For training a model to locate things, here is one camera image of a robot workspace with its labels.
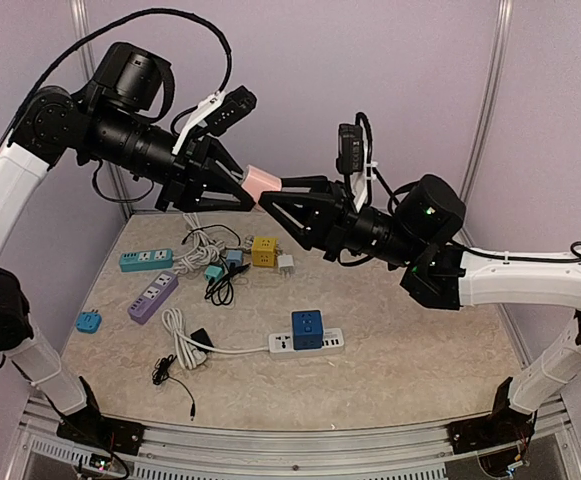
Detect aluminium front rail frame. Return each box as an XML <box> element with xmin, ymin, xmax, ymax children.
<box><xmin>17</xmin><ymin>394</ymin><xmax>581</xmax><ymax>480</ymax></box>

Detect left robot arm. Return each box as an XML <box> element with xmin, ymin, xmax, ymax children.
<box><xmin>0</xmin><ymin>1</ymin><xmax>225</xmax><ymax>464</ymax></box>

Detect left aluminium corner post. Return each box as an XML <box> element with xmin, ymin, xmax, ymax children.
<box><xmin>68</xmin><ymin>0</ymin><xmax>133</xmax><ymax>221</ymax></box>

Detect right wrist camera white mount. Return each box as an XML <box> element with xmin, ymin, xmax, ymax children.
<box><xmin>336</xmin><ymin>123</ymin><xmax>376</xmax><ymax>212</ymax></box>

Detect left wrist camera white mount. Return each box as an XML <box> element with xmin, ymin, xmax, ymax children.
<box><xmin>172</xmin><ymin>84</ymin><xmax>259</xmax><ymax>156</ymax></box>

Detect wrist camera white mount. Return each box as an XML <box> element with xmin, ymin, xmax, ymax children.
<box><xmin>172</xmin><ymin>84</ymin><xmax>259</xmax><ymax>156</ymax></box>
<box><xmin>336</xmin><ymin>123</ymin><xmax>376</xmax><ymax>212</ymax></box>

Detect teal power strip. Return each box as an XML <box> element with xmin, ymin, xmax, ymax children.
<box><xmin>119</xmin><ymin>248</ymin><xmax>174</xmax><ymax>273</ymax></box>

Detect black power adapter with cable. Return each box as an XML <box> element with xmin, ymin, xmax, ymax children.
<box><xmin>151</xmin><ymin>328</ymin><xmax>214</xmax><ymax>421</ymax></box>

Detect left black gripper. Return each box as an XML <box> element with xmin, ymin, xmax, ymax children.
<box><xmin>82</xmin><ymin>100</ymin><xmax>258</xmax><ymax>212</ymax></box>

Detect purple power strip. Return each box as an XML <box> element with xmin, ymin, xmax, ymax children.
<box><xmin>127</xmin><ymin>270</ymin><xmax>179</xmax><ymax>325</ymax></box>

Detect black USB cable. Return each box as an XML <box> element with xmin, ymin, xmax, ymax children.
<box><xmin>203</xmin><ymin>262</ymin><xmax>249</xmax><ymax>307</ymax></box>

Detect white power strip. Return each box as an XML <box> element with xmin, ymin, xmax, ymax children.
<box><xmin>268</xmin><ymin>328</ymin><xmax>345</xmax><ymax>360</ymax></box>

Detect white coiled power cords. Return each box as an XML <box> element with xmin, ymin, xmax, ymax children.
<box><xmin>161</xmin><ymin>212</ymin><xmax>271</xmax><ymax>371</ymax></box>

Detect yellow cube socket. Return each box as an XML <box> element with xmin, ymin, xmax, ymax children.
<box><xmin>251</xmin><ymin>236</ymin><xmax>278</xmax><ymax>268</ymax></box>

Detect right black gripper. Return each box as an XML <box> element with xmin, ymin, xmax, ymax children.
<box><xmin>258</xmin><ymin>174</ymin><xmax>422</xmax><ymax>267</ymax></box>

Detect right aluminium corner post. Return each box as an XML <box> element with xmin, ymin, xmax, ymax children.
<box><xmin>450</xmin><ymin>0</ymin><xmax>514</xmax><ymax>219</ymax></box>

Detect dark blue cube socket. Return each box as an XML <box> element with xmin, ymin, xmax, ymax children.
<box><xmin>291</xmin><ymin>310</ymin><xmax>324</xmax><ymax>351</ymax></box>

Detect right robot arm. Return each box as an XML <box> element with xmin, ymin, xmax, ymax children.
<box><xmin>258</xmin><ymin>112</ymin><xmax>581</xmax><ymax>454</ymax></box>

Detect aluminium corner post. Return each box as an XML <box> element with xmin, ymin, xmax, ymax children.
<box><xmin>68</xmin><ymin>0</ymin><xmax>133</xmax><ymax>221</ymax></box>
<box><xmin>450</xmin><ymin>0</ymin><xmax>514</xmax><ymax>219</ymax></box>

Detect pink plug adapter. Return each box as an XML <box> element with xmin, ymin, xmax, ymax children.
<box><xmin>241</xmin><ymin>165</ymin><xmax>282</xmax><ymax>203</ymax></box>

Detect light blue plug adapter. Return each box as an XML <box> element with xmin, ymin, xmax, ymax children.
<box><xmin>225</xmin><ymin>249</ymin><xmax>243</xmax><ymax>268</ymax></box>

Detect teal plug adapter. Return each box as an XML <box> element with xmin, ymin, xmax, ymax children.
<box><xmin>204</xmin><ymin>265</ymin><xmax>225</xmax><ymax>283</ymax></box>

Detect white plug adapter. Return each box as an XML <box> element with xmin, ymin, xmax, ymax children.
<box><xmin>277</xmin><ymin>254</ymin><xmax>295</xmax><ymax>276</ymax></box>

